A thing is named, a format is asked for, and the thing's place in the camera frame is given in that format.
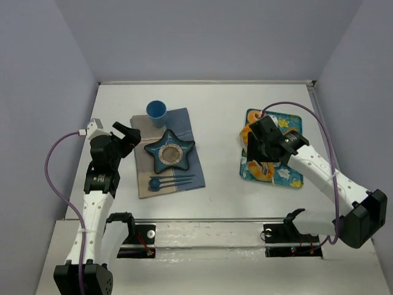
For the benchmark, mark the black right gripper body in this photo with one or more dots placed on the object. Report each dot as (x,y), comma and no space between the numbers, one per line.
(256,142)

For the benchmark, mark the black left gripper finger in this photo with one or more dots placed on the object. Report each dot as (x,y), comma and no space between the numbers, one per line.
(121,128)
(132,136)

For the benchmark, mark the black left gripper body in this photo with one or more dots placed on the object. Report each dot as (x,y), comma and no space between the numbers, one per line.
(121,140)

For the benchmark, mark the orange striped croissant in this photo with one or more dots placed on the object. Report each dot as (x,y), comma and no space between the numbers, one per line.
(243,136)

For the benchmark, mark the metal serving tongs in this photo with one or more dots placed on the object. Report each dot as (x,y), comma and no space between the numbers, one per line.
(264,168)

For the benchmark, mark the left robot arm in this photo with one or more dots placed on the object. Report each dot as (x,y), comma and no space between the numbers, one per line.
(100,235)

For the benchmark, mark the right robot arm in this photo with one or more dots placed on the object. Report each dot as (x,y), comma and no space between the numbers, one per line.
(359,213)

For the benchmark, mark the glazed twisted bread roll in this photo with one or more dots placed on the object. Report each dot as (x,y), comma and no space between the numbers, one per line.
(255,171)

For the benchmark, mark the blue plastic cup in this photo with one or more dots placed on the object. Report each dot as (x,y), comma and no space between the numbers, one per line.
(156,110)

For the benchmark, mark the teal floral tray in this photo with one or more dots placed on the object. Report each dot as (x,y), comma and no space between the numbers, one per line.
(283,175)

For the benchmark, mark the blue starfish-shaped plate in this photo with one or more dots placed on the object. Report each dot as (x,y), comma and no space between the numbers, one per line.
(170,152)

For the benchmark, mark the blue beige placemat cloth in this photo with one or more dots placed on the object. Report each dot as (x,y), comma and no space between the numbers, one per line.
(178,121)

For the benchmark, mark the blue plastic spoon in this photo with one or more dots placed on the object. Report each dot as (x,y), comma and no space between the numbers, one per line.
(155,183)

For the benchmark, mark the blue plastic knife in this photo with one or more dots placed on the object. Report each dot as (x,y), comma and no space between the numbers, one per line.
(172,176)

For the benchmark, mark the orange ring donut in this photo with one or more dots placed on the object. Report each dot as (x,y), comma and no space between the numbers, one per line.
(253,116)

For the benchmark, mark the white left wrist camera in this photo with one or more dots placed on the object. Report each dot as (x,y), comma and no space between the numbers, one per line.
(94,128)

